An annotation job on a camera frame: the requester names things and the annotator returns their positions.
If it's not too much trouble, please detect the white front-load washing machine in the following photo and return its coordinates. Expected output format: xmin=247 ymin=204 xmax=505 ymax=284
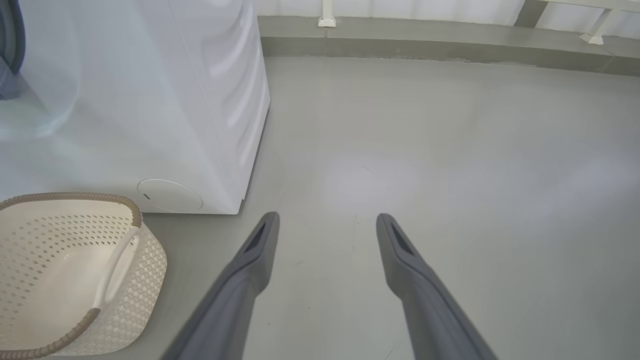
xmin=0 ymin=0 xmax=272 ymax=216

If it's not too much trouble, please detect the cream perforated laundry basket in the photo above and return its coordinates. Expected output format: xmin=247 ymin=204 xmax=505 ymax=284
xmin=0 ymin=192 xmax=169 ymax=360

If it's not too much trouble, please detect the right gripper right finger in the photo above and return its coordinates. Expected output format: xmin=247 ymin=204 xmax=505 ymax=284
xmin=375 ymin=213 xmax=499 ymax=360

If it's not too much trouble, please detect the white railing post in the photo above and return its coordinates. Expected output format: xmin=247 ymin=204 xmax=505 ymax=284
xmin=318 ymin=0 xmax=337 ymax=28

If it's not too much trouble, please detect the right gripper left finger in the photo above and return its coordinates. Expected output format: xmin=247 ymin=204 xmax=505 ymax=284
xmin=160 ymin=211 xmax=281 ymax=360

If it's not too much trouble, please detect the white angled railing frame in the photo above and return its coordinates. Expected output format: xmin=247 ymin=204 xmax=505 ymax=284
xmin=514 ymin=0 xmax=640 ymax=46

